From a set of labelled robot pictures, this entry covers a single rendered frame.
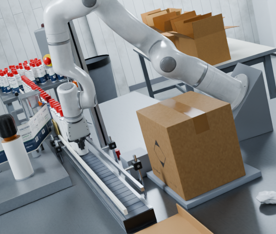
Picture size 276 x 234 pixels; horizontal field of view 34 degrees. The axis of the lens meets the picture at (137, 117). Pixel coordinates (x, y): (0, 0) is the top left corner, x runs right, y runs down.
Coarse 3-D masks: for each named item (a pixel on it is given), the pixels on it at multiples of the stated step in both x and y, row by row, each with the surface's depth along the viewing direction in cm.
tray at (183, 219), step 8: (176, 216) 148; (184, 216) 145; (192, 216) 139; (160, 224) 146; (168, 224) 145; (176, 224) 144; (184, 224) 143; (192, 224) 141; (200, 224) 134; (144, 232) 144; (152, 232) 143; (160, 232) 142; (168, 232) 141; (176, 232) 140; (184, 232) 138; (192, 232) 137; (200, 232) 136; (208, 232) 130
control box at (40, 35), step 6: (36, 30) 216; (42, 30) 215; (36, 36) 216; (42, 36) 216; (42, 42) 217; (42, 48) 218; (48, 48) 217; (42, 54) 219; (48, 54) 218; (72, 54) 216; (48, 66) 221
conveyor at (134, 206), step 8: (56, 136) 255; (88, 160) 205; (96, 160) 202; (96, 168) 194; (104, 168) 191; (104, 176) 183; (112, 176) 181; (96, 184) 182; (112, 184) 174; (120, 184) 172; (104, 192) 169; (112, 192) 167; (120, 192) 166; (128, 192) 164; (120, 200) 160; (128, 200) 158; (136, 200) 156; (128, 208) 152; (136, 208) 151; (144, 208) 149; (128, 216) 147
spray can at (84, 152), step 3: (78, 138) 210; (84, 141) 212; (75, 144) 212; (84, 147) 212; (78, 150) 212; (81, 150) 212; (84, 150) 212; (87, 150) 213; (78, 153) 213; (81, 153) 212; (84, 153) 212; (87, 153) 213
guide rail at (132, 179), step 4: (88, 140) 206; (92, 144) 199; (96, 148) 193; (100, 148) 191; (100, 152) 188; (104, 152) 185; (104, 156) 183; (108, 156) 180; (108, 160) 179; (112, 160) 175; (112, 164) 174; (116, 164) 170; (116, 168) 169; (120, 168) 165; (124, 172) 161; (128, 176) 156; (132, 180) 153; (136, 184) 149; (140, 184) 148; (140, 188) 146
